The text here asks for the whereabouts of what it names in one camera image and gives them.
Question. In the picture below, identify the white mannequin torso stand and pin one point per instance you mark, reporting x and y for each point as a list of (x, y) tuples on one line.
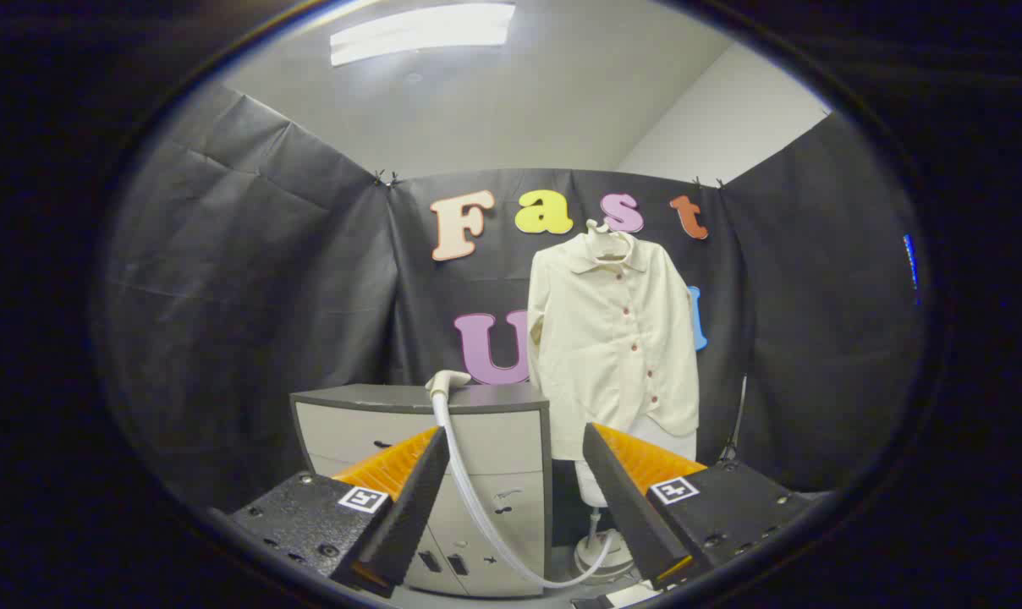
[(596, 489)]

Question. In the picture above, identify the black backdrop cloth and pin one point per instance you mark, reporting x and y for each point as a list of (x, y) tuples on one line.
[(266, 296)]

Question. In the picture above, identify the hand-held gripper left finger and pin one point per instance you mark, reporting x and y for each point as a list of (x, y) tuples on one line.
[(409, 516)]

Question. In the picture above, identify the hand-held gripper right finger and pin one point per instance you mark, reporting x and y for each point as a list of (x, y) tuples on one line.
[(629, 507)]

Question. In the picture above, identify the cream button shirt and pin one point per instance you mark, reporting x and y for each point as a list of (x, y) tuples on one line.
[(612, 355)]

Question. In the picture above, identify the ceiling light panel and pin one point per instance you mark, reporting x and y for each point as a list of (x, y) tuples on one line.
[(422, 30)]

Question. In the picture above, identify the grey drawer cabinet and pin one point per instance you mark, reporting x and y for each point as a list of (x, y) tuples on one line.
[(498, 440)]

